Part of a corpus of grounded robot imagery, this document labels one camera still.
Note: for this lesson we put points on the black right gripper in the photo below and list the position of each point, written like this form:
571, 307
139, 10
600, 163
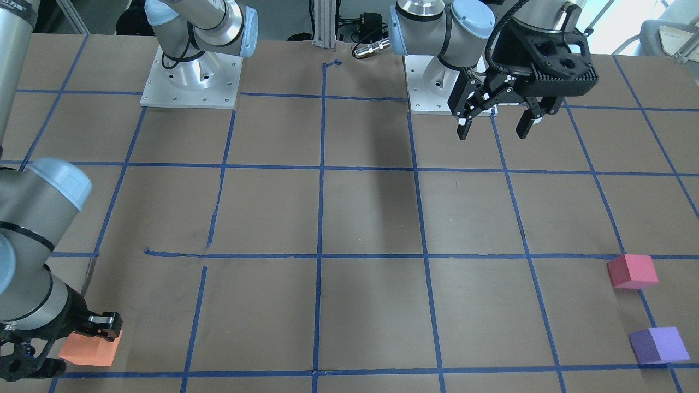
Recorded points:
70, 317

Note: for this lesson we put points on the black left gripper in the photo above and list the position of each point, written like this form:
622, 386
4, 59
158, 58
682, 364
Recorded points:
509, 61

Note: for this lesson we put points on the orange foam block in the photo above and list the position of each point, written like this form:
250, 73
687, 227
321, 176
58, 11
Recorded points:
89, 351

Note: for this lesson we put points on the silver metal cylinder connector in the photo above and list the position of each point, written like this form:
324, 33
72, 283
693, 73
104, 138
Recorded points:
365, 50

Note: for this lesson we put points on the black power adapter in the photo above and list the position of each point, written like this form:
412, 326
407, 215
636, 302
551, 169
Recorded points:
369, 22

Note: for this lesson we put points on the red foam block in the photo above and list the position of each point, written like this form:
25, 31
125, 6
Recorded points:
632, 271

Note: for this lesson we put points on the purple foam block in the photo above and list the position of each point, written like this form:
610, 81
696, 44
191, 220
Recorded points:
658, 345

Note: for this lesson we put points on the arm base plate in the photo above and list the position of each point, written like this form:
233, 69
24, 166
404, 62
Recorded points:
210, 82
429, 85

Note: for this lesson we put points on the aluminium frame post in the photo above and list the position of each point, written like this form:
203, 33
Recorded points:
324, 23

